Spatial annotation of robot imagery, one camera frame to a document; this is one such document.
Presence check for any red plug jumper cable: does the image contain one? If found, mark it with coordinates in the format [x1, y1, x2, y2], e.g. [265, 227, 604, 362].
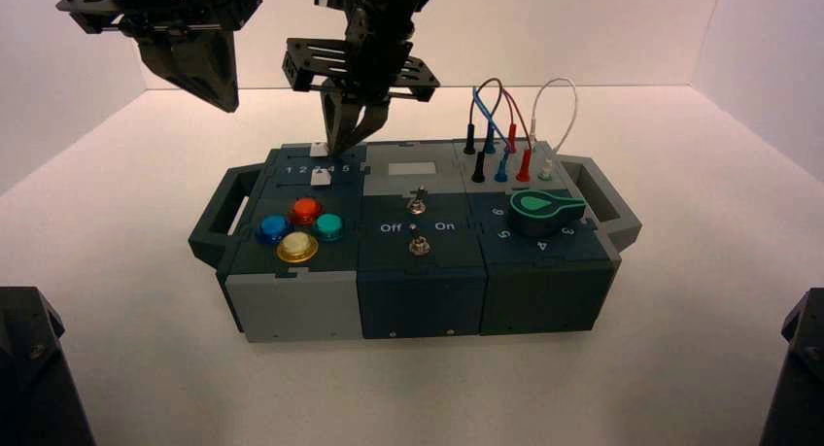
[501, 88, 535, 182]

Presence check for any red round push button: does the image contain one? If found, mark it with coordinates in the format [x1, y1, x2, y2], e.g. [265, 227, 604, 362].
[289, 196, 325, 226]

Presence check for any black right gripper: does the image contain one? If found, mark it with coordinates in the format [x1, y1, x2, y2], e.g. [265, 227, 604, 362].
[282, 0, 445, 155]

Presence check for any blue plug jumper cable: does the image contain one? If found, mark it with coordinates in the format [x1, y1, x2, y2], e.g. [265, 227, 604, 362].
[472, 84, 515, 185]

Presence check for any white plug jumper cable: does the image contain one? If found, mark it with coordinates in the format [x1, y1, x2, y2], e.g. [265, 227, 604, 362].
[532, 77, 579, 183]

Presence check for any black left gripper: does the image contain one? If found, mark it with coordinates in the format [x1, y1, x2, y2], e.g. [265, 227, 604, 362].
[55, 0, 262, 114]

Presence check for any dark green grey task box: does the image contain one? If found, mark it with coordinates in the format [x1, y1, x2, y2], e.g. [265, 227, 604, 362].
[188, 139, 643, 343]

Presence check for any black plug jumper cable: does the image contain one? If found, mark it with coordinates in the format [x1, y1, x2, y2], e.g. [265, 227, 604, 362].
[463, 78, 516, 185]

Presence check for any metal toggle switch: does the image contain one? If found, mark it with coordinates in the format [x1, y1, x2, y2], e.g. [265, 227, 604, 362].
[405, 185, 429, 216]
[407, 223, 431, 257]

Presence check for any blue round push button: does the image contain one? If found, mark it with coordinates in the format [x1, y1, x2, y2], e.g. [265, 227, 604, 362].
[255, 214, 294, 245]

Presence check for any yellow round push button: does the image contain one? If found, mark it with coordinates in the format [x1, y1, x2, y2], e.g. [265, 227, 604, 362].
[276, 230, 320, 264]

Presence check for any green rotary pointer knob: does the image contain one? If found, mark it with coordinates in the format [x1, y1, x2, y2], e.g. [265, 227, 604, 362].
[508, 189, 587, 238]

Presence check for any teal round push button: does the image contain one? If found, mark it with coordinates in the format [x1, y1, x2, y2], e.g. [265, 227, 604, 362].
[312, 212, 346, 242]

